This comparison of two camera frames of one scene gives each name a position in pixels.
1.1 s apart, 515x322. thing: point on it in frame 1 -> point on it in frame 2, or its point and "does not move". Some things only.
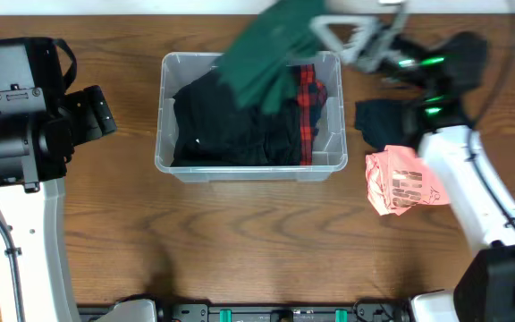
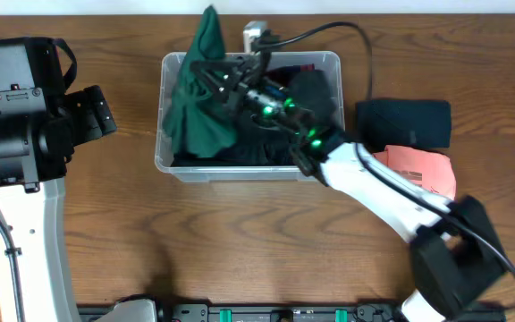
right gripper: x=374 y=47 -> x=236 y=93
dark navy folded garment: x=389 y=122 does not move
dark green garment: x=261 y=68 -> x=201 y=124
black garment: x=211 y=127 -> x=314 y=89
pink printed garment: x=401 y=178 does not move
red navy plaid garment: x=311 y=97 -> x=299 y=68
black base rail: x=267 y=313 does not move
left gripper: x=95 y=109 does not move
